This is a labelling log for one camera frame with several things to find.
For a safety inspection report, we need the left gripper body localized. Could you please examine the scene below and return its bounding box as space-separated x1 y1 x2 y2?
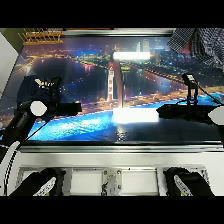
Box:
55 101 83 117

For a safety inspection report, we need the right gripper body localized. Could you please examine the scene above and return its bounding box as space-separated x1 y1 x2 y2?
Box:
156 103 215 125

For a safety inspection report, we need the checked shirt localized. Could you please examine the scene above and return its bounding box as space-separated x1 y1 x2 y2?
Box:
167 27 224 73

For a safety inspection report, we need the black cable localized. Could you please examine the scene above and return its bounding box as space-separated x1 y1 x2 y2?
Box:
195 82 224 106

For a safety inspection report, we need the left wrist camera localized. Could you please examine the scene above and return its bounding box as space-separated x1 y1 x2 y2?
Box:
33 76 63 100

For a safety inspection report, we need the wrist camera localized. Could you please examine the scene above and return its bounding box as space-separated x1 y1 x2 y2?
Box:
33 76 63 100
181 72 200 106

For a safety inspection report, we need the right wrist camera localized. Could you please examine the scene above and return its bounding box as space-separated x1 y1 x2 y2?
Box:
181 72 200 106

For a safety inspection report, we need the silver frame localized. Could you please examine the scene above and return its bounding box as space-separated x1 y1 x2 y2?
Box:
6 28 224 197

